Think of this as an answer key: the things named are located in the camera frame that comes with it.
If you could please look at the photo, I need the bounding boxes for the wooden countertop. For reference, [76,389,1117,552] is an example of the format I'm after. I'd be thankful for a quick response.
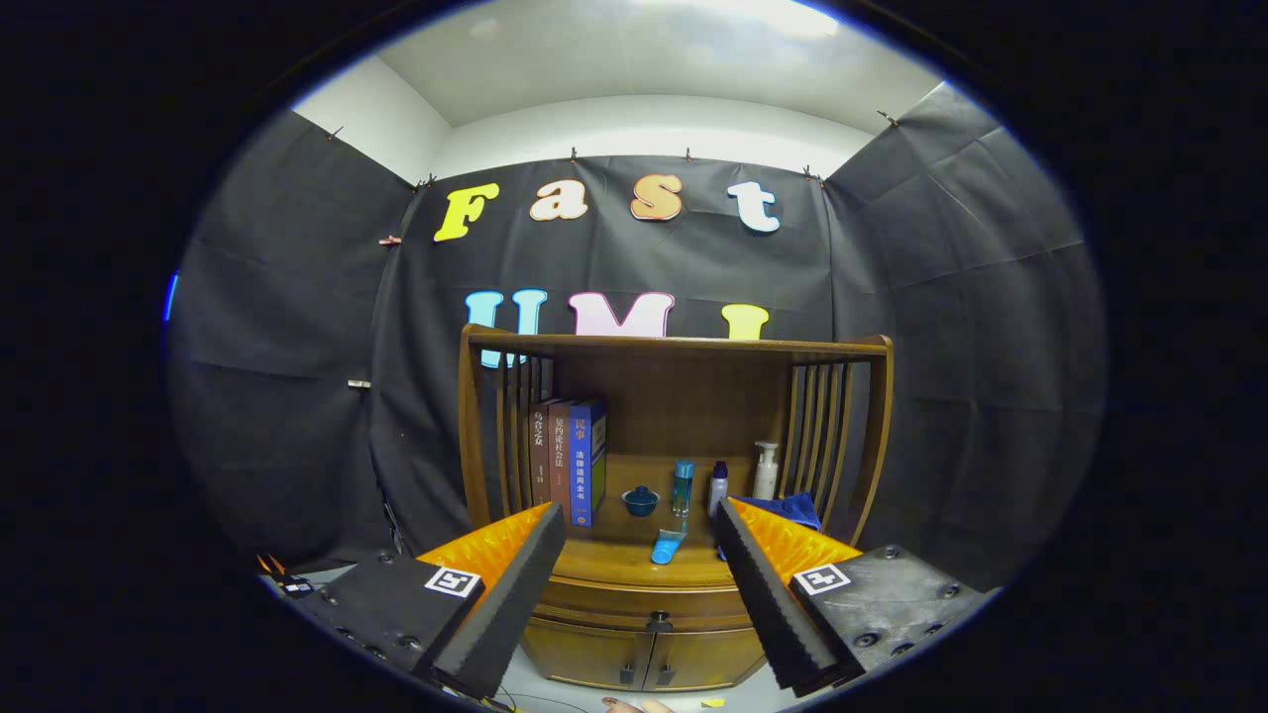
[548,503,742,592]

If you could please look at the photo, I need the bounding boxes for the wooden cabinet door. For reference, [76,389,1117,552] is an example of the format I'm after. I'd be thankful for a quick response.
[644,626,770,692]
[520,618,661,691]

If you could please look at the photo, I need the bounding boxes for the thick blue book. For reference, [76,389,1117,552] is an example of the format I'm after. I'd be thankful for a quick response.
[569,398,608,529]

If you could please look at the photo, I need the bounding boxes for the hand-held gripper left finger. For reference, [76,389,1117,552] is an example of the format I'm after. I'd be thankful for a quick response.
[292,500,569,702]

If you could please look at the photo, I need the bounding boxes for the reddish brown book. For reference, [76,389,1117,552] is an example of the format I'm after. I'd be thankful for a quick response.
[547,399,580,524]

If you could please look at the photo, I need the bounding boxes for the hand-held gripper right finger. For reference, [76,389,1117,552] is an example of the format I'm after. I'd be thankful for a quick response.
[713,498,992,697]

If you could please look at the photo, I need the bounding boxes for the wooden cabinet with shelf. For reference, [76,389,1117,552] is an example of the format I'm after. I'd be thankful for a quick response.
[457,324,895,694]

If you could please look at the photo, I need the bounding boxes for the folded blue towel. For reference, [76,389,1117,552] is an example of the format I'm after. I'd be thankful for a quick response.
[738,492,823,533]

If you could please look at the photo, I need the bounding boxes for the wooden drawer with black knob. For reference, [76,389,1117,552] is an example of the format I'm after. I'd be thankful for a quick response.
[530,572,761,637]

